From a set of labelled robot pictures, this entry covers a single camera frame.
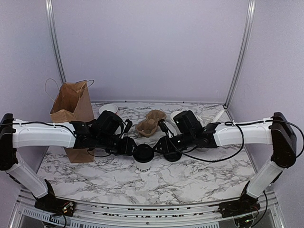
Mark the aluminium frame post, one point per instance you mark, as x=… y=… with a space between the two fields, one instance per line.
x=242 y=52
x=54 y=40

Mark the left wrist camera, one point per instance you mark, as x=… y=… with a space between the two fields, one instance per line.
x=127 y=125

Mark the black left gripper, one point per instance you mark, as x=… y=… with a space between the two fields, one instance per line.
x=126 y=149

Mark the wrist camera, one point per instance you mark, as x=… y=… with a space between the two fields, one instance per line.
x=164 y=128
x=127 y=125

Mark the orange white bowl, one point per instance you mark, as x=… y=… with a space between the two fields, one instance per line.
x=108 y=107

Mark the white paper coffee cup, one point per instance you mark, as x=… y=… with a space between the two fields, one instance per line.
x=142 y=167

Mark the aluminium front rail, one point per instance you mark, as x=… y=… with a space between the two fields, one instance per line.
x=101 y=215

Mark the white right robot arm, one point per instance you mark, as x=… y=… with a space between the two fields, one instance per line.
x=275 y=131

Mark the white wrapped stirrers bundle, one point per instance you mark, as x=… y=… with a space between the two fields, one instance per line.
x=217 y=117

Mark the black plastic cup lid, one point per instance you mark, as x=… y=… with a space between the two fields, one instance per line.
x=173 y=157

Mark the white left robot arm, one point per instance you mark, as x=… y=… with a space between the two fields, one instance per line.
x=15 y=133

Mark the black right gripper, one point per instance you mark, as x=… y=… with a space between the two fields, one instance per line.
x=166 y=147

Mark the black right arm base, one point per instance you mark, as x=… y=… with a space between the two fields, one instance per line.
x=245 y=204

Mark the left aluminium frame post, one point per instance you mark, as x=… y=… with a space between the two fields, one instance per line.
x=54 y=40

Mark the right aluminium frame post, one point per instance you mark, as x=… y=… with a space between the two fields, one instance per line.
x=242 y=52

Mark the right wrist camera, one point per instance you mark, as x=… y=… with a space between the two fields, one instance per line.
x=164 y=128

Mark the white cylindrical utensil holder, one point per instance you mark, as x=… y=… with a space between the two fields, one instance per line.
x=201 y=121

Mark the brown paper bag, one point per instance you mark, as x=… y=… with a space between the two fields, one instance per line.
x=73 y=103

